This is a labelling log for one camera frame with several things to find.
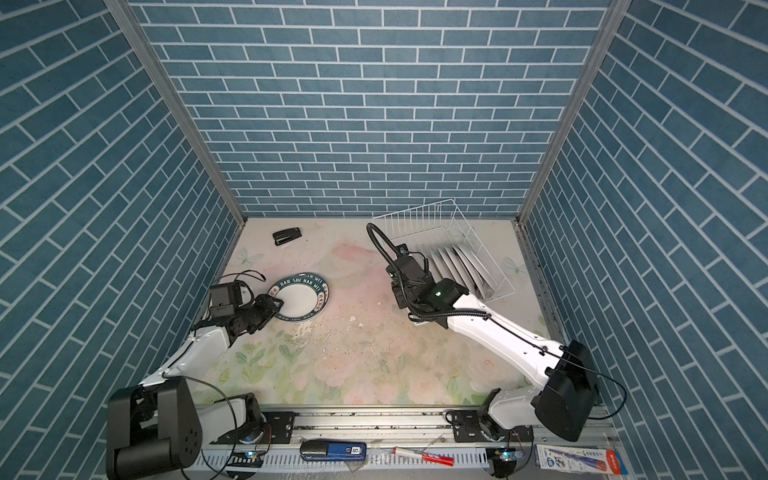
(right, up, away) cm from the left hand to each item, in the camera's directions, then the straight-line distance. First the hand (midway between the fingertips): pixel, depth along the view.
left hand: (280, 302), depth 88 cm
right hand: (+37, +8, -9) cm, 39 cm away
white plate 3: (+58, +10, -2) cm, 59 cm away
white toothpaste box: (+78, -33, -19) cm, 86 cm away
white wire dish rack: (+53, +23, +27) cm, 63 cm away
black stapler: (-8, +21, +25) cm, 33 cm away
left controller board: (-1, -35, -16) cm, 39 cm away
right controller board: (+62, -33, -17) cm, 73 cm away
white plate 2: (+55, +10, -2) cm, 56 cm away
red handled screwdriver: (+44, -33, -19) cm, 58 cm away
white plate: (+4, +1, +8) cm, 9 cm away
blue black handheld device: (+18, -29, -22) cm, 41 cm away
